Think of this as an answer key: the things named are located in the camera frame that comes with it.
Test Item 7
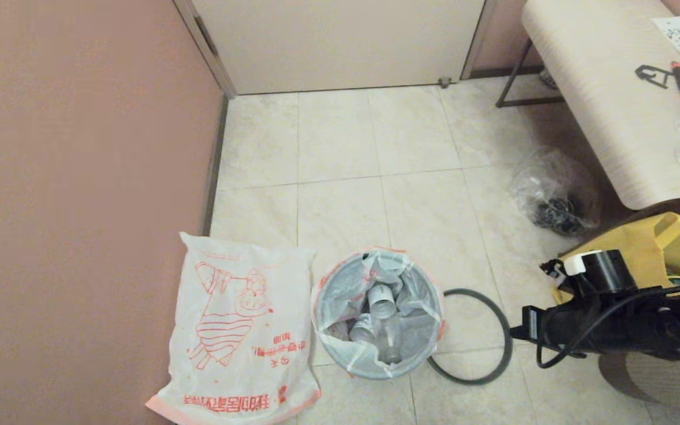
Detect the black bin rim ring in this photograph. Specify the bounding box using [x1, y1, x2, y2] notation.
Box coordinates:
[427, 287, 514, 387]

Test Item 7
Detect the white red-print trash bag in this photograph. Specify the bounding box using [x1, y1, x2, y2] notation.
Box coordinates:
[145, 231, 322, 425]
[310, 246, 446, 381]

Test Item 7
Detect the yellow fabric tote bag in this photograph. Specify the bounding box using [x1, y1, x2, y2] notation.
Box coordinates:
[552, 211, 680, 309]

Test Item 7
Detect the clear bag with black items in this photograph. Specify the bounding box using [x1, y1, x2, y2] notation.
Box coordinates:
[509, 146, 604, 237]

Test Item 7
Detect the flat white red-print trash bag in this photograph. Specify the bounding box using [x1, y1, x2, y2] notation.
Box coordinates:
[145, 231, 322, 425]

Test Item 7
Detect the beige ribbed bin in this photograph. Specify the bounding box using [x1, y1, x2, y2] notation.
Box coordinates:
[598, 347, 680, 414]

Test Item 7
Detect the clear crushed plastic bottle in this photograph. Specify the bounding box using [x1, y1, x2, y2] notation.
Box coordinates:
[378, 318, 403, 365]
[348, 312, 377, 344]

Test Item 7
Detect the clear bottle with white label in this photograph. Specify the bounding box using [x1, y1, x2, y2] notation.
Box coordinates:
[366, 283, 400, 321]

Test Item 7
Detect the beige bench with metal legs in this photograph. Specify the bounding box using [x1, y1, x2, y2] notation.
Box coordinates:
[496, 0, 680, 211]

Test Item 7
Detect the black metal hook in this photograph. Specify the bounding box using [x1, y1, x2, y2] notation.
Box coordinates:
[634, 64, 675, 91]

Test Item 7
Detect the white door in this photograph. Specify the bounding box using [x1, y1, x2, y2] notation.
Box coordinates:
[189, 0, 486, 96]

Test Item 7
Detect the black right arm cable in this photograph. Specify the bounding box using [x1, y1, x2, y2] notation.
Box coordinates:
[537, 283, 680, 370]

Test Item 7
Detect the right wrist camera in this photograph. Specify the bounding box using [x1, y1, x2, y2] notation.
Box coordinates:
[540, 257, 567, 279]

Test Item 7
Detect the grey wall baseboard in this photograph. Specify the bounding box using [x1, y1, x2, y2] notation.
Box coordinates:
[201, 94, 229, 237]

